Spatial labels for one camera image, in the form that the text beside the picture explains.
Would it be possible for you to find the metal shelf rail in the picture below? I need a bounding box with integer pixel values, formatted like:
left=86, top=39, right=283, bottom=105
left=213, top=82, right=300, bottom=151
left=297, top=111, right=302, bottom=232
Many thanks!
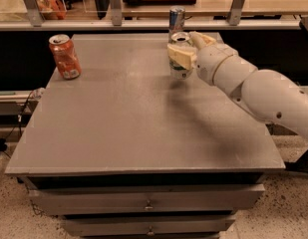
left=0, top=20, right=300, bottom=32

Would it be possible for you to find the blue silver energy drink can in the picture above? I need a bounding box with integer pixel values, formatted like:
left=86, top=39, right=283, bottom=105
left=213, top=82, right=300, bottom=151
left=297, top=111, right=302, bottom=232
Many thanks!
left=168, top=6, right=185, bottom=37

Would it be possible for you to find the orange plastic bag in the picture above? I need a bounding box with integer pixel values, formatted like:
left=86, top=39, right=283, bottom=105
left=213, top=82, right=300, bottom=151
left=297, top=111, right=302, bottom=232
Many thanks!
left=36, top=0, right=66, bottom=20

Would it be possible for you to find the grey drawer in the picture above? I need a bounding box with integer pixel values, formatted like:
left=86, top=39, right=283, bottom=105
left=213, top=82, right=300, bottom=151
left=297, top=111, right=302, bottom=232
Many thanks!
left=62, top=215, right=235, bottom=237
left=29, top=184, right=264, bottom=215

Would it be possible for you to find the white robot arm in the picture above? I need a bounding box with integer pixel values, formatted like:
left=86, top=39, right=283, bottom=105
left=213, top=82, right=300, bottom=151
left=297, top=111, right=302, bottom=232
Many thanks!
left=167, top=31, right=308, bottom=141

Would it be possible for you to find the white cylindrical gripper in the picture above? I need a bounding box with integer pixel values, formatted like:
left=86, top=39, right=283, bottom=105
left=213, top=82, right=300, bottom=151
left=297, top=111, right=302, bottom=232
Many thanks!
left=167, top=31, right=238, bottom=86

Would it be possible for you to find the orange soda can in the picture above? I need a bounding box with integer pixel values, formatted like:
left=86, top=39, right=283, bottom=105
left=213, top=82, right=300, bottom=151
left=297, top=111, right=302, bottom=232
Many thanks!
left=49, top=34, right=82, bottom=80

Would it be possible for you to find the green white 7up can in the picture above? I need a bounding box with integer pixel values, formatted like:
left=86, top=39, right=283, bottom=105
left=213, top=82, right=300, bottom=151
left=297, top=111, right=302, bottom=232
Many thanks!
left=167, top=32, right=195, bottom=80

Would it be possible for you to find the grey cabinet with drawers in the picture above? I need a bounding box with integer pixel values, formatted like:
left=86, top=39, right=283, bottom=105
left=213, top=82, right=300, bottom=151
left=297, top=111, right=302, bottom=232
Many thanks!
left=6, top=34, right=284, bottom=239

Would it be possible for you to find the lower grey drawer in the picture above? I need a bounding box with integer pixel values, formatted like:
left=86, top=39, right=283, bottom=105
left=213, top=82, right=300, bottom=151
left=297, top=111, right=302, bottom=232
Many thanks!
left=62, top=215, right=235, bottom=237

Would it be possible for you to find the black cable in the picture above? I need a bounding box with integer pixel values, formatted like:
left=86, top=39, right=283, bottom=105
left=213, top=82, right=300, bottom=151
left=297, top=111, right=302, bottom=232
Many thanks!
left=0, top=91, right=35, bottom=161

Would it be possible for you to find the upper grey drawer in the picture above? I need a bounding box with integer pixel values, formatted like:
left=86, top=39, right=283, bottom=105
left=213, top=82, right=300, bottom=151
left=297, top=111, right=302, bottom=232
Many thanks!
left=29, top=184, right=264, bottom=215

